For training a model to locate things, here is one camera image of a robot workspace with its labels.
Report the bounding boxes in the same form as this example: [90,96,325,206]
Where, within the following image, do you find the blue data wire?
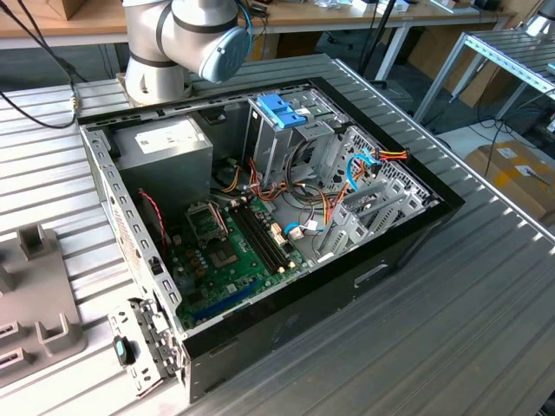
[345,146,383,192]

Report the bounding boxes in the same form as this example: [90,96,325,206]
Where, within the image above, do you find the red yellow power wire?
[370,146,412,174]

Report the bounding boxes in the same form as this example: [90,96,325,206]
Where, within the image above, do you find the metal disk bay cage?
[314,125,440,266]

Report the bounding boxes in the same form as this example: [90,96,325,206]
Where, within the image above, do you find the black RAM slot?
[228,206,278,275]
[234,204,283,273]
[245,199,293,267]
[239,202,288,270]

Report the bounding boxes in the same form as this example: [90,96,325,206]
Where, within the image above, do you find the thin locking lever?
[210,199,230,238]

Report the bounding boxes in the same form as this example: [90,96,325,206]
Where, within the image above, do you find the metal drive cage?
[241,81,350,194]

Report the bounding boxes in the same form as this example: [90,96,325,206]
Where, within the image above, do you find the metal socket cover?
[185,200,230,244]

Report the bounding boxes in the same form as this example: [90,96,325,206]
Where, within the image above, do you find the blue plastic drive latch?
[256,94,323,130]

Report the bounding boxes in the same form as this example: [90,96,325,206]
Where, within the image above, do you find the green motherboard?
[166,197,312,329]

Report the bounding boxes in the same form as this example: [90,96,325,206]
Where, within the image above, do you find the blue expansion slot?
[192,278,262,325]

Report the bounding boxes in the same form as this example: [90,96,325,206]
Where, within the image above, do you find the black open PC case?
[76,76,467,405]

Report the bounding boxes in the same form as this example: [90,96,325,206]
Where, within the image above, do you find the grey power supply unit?
[108,115,215,218]

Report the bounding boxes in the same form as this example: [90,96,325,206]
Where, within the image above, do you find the black case fan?
[137,190,171,266]

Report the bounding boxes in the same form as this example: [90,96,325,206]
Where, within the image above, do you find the black teal latch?
[112,335,136,367]

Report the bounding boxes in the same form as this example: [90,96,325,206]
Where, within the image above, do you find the cardboard box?
[466,140,555,226]

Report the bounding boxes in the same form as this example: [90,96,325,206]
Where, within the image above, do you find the wooden desk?
[0,0,517,83]

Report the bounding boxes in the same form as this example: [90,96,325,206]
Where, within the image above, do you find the grey parts rack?
[0,223,90,387]

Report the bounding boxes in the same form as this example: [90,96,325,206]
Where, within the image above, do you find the metal slat side table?
[414,29,555,127]

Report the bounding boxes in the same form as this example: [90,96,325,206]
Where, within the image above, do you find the brown box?
[45,0,127,22]

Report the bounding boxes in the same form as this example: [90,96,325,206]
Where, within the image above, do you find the blue wire with white label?
[283,219,324,238]

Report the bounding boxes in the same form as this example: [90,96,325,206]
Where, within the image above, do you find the thin wires with white plug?
[285,207,330,244]

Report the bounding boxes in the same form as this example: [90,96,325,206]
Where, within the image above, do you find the red orange power wires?
[247,156,287,203]

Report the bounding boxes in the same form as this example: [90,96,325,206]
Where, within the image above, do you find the multicoloured power wire bundle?
[249,158,348,226]

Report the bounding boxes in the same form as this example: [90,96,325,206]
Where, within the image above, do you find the yellow black power wires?
[220,164,244,194]

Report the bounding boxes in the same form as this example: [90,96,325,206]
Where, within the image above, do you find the thick black cable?
[284,129,324,179]

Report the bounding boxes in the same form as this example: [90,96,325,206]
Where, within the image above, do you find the red black fan wire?
[137,188,169,261]

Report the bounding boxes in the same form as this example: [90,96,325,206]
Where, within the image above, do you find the metal card retainer bracket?
[107,296,188,399]

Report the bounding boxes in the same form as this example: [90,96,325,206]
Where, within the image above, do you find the black cable with metal plug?
[0,0,83,130]

